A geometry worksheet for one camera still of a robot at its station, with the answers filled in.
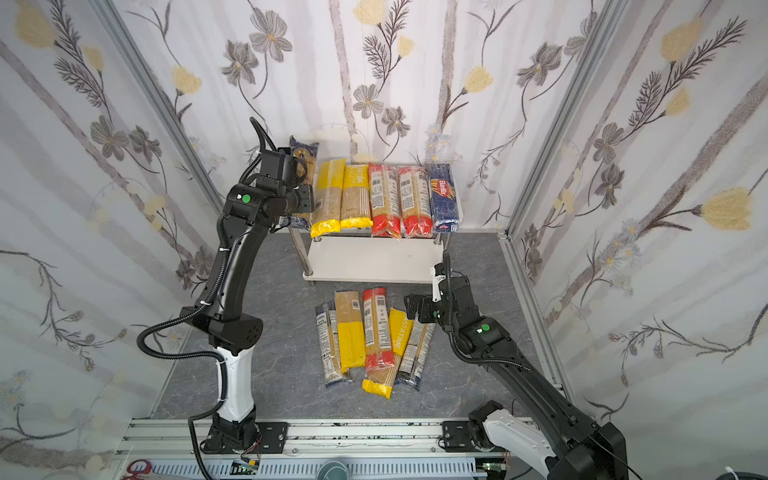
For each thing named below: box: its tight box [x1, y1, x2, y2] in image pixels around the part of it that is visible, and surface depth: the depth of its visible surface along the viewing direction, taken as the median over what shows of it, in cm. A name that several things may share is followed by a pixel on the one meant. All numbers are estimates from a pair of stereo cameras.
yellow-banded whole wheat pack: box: [310, 158, 346, 238], surface depth 78 cm
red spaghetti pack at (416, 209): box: [398, 166, 433, 239], surface depth 78 cm
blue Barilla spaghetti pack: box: [429, 163, 459, 233], surface depth 77 cm
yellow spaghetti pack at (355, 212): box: [340, 164, 373, 231], surface depth 78 cm
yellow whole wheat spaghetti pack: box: [334, 268, 366, 374], surface depth 92 cm
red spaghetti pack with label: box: [368, 163, 402, 239], surface depth 78 cm
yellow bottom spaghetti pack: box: [362, 308, 413, 400], surface depth 85 cm
